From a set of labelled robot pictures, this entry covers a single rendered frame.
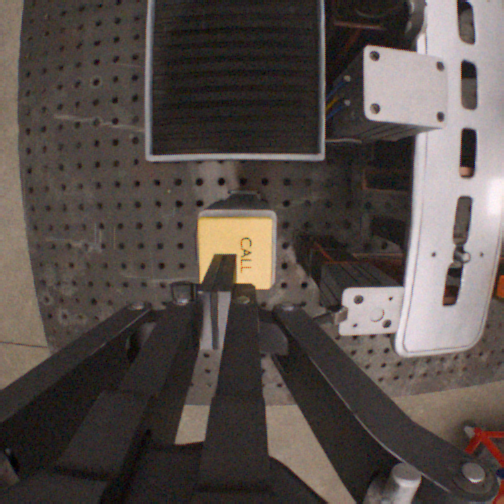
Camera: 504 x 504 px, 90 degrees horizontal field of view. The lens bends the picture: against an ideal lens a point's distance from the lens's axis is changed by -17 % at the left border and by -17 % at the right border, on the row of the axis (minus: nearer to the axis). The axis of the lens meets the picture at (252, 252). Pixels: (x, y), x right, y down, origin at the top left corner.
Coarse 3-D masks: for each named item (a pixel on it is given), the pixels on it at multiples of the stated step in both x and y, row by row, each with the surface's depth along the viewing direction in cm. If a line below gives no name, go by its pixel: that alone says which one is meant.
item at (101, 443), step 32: (192, 288) 13; (160, 320) 11; (192, 320) 12; (160, 352) 9; (192, 352) 12; (128, 384) 7; (160, 384) 7; (96, 416) 5; (128, 416) 6; (160, 416) 7; (96, 448) 5; (128, 448) 5; (64, 480) 4; (96, 480) 4
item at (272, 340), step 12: (240, 288) 16; (252, 288) 16; (264, 312) 13; (264, 324) 12; (276, 324) 12; (264, 336) 12; (276, 336) 12; (264, 348) 12; (276, 348) 12; (288, 348) 12
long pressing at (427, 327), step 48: (432, 0) 33; (480, 0) 32; (432, 48) 34; (480, 48) 34; (480, 96) 36; (432, 144) 38; (480, 144) 38; (432, 192) 39; (480, 192) 39; (432, 240) 41; (480, 240) 41; (432, 288) 43; (480, 288) 43; (432, 336) 45; (480, 336) 45
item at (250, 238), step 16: (208, 224) 24; (224, 224) 24; (240, 224) 24; (256, 224) 24; (208, 240) 24; (224, 240) 24; (240, 240) 24; (256, 240) 24; (208, 256) 25; (240, 256) 25; (256, 256) 25; (240, 272) 25; (256, 272) 25; (256, 288) 25
